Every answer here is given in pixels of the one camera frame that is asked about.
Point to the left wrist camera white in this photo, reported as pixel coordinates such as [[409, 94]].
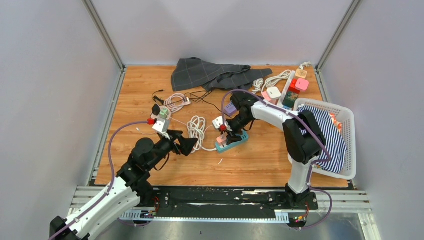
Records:
[[161, 127]]

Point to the black mounting base rail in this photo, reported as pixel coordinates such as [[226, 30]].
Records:
[[219, 202]]

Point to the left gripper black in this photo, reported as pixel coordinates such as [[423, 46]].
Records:
[[174, 135]]

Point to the purple USB power strip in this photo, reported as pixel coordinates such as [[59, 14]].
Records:
[[230, 109]]

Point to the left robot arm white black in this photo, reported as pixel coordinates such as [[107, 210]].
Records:
[[126, 190]]

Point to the long white power strip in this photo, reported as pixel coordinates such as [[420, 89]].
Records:
[[285, 89]]

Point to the dark green plug adapter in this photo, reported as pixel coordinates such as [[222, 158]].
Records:
[[290, 99]]

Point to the white plastic basket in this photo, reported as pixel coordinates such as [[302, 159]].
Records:
[[345, 121]]

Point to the red plug adapter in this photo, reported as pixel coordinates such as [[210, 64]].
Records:
[[292, 87]]

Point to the pink cube socket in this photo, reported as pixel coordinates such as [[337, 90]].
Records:
[[266, 96]]

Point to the dark grey checked cloth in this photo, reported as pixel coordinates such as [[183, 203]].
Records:
[[194, 72]]

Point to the pink USB charger plug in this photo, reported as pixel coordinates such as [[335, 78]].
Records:
[[221, 140]]

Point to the black plug on round socket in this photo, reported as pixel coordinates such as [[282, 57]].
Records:
[[156, 109]]

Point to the teal power strip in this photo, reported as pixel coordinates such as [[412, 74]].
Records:
[[232, 145]]

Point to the pink square plug adapter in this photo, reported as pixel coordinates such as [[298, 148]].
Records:
[[301, 84]]

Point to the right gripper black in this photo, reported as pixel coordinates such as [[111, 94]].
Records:
[[232, 134]]

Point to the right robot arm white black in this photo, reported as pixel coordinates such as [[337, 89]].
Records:
[[303, 138]]

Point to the blue white striped cloth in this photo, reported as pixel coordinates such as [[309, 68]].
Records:
[[335, 143]]

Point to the beige tag adapter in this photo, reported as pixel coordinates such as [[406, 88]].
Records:
[[300, 74]]

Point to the round pink power socket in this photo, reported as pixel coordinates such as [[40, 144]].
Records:
[[157, 116]]

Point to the white square plug adapter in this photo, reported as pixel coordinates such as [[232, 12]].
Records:
[[273, 93]]

